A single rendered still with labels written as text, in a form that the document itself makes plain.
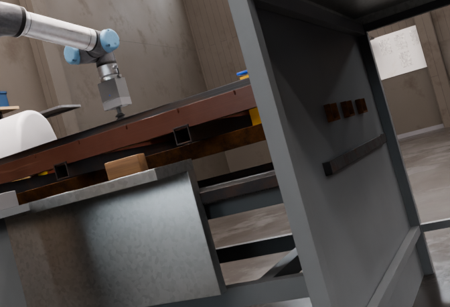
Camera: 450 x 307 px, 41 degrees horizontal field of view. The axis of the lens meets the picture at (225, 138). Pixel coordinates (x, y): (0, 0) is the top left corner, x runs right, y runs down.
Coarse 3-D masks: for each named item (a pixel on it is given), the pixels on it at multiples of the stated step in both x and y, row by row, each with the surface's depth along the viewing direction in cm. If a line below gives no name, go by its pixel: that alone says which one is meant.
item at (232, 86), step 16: (240, 80) 164; (192, 96) 170; (208, 96) 168; (144, 112) 177; (160, 112) 175; (96, 128) 185; (112, 128) 183; (48, 144) 193; (64, 144) 191; (0, 160) 202
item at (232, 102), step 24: (216, 96) 162; (240, 96) 160; (144, 120) 173; (168, 120) 169; (192, 120) 166; (72, 144) 184; (96, 144) 180; (120, 144) 177; (0, 168) 197; (24, 168) 193; (48, 168) 189
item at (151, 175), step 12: (156, 168) 150; (168, 168) 155; (180, 168) 161; (192, 168) 167; (120, 180) 154; (132, 180) 152; (144, 180) 151; (72, 192) 160; (84, 192) 159; (96, 192) 157; (108, 192) 156; (36, 204) 166; (48, 204) 164; (60, 204) 163; (12, 216) 170
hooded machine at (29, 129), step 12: (0, 120) 546; (12, 120) 532; (24, 120) 531; (36, 120) 546; (0, 132) 531; (12, 132) 525; (24, 132) 527; (36, 132) 542; (48, 132) 557; (0, 144) 527; (12, 144) 521; (24, 144) 522; (36, 144) 537; (0, 156) 524
